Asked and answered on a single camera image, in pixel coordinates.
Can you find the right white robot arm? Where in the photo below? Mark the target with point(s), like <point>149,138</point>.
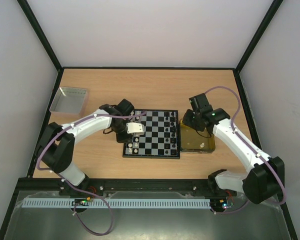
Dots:
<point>264,176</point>

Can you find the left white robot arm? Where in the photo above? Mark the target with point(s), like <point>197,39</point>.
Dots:
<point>55,148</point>

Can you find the white slotted cable duct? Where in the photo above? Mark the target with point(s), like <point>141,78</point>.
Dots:
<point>63,203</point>

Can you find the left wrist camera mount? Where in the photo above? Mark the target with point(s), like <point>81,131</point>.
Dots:
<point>135,128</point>

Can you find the black magnetic chess board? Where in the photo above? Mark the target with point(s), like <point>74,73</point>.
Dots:
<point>161,139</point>

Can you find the silver metal tray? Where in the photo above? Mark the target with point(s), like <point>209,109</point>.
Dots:
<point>69,101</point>

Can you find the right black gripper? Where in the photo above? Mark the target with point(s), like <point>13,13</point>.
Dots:
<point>190,120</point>

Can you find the black frame enclosure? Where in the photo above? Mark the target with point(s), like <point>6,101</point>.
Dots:
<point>41,184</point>

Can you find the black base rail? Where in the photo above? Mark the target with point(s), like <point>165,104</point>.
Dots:
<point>194,187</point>

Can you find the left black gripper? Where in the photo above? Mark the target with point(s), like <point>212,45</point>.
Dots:
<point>124,139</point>

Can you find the gold metal tin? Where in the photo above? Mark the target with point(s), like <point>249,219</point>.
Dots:
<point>190,140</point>

